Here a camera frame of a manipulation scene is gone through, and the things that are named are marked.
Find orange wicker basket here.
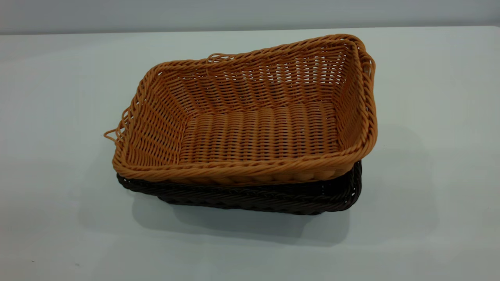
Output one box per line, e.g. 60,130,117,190
104,34,378,186

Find dark brown wicker basket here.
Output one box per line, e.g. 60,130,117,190
116,161,363,215

